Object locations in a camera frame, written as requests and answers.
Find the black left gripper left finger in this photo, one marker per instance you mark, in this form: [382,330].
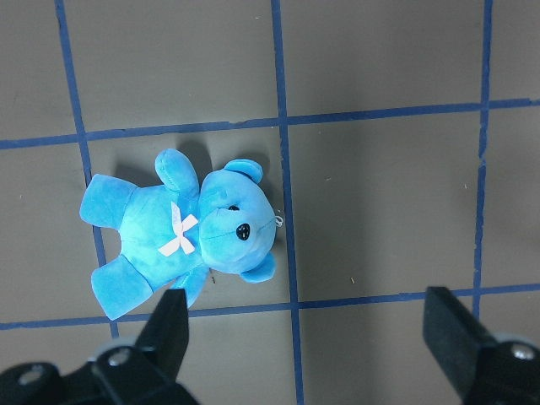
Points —
[145,371]

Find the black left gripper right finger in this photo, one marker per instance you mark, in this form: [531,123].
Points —
[482,367]

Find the blue teddy bear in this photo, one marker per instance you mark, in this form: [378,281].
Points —
[176,233]

